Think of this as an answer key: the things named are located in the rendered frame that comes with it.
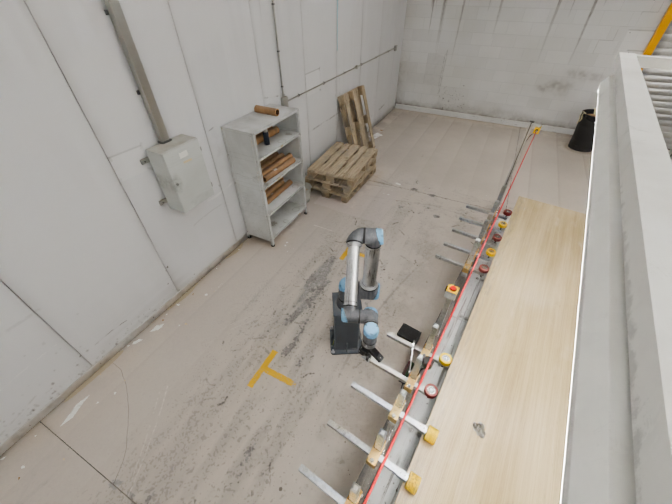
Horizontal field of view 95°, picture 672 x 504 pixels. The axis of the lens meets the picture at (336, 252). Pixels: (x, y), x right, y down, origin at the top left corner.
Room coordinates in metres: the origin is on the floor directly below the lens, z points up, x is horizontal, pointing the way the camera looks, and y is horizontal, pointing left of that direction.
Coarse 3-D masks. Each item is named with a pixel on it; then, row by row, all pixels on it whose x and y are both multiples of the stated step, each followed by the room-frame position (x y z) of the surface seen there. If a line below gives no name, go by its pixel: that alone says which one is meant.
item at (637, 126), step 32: (640, 64) 1.79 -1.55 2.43; (640, 96) 1.12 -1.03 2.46; (640, 128) 0.83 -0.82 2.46; (640, 160) 0.64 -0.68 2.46; (640, 192) 0.51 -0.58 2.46; (640, 224) 0.41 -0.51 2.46; (640, 256) 0.34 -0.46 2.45; (640, 288) 0.28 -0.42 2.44; (640, 320) 0.23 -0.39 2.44; (640, 352) 0.19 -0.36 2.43; (640, 384) 0.15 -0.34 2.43; (640, 416) 0.12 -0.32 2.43; (640, 448) 0.09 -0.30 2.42; (640, 480) 0.07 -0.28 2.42
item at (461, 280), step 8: (488, 232) 2.60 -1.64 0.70; (480, 248) 2.34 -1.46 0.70; (472, 264) 2.11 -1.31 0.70; (456, 280) 1.90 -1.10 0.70; (464, 280) 1.90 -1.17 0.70; (456, 296) 1.71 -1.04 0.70; (440, 312) 1.55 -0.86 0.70; (448, 312) 1.54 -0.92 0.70; (440, 336) 1.32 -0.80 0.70; (432, 352) 1.18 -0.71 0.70; (408, 376) 1.01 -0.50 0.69; (408, 392) 0.89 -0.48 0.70; (408, 400) 0.84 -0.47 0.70; (392, 424) 0.69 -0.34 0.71; (392, 432) 0.65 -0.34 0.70; (384, 456) 0.53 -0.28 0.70; (368, 472) 0.45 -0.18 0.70; (376, 472) 0.45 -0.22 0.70; (360, 480) 0.41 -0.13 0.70; (368, 480) 0.41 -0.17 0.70; (368, 488) 0.38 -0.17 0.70
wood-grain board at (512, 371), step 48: (528, 240) 2.22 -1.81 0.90; (576, 240) 2.22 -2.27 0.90; (528, 288) 1.63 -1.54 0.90; (576, 288) 1.62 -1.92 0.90; (480, 336) 1.19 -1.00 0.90; (528, 336) 1.19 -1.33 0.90; (480, 384) 0.85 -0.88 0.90; (528, 384) 0.85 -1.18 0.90; (528, 432) 0.59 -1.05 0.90; (432, 480) 0.37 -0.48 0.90; (480, 480) 0.37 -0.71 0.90; (528, 480) 0.37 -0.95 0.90
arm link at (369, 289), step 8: (368, 232) 1.67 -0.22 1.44; (376, 232) 1.66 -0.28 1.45; (368, 240) 1.64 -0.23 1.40; (376, 240) 1.63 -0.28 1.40; (368, 248) 1.65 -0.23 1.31; (376, 248) 1.64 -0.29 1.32; (368, 256) 1.65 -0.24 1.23; (376, 256) 1.65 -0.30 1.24; (368, 264) 1.65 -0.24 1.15; (376, 264) 1.66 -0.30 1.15; (368, 272) 1.65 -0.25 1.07; (376, 272) 1.67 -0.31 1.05; (368, 280) 1.65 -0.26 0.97; (376, 280) 1.73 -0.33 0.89; (360, 288) 1.68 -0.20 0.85; (368, 288) 1.65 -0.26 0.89; (376, 288) 1.66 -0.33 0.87; (360, 296) 1.64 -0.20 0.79; (368, 296) 1.64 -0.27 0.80; (376, 296) 1.63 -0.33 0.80
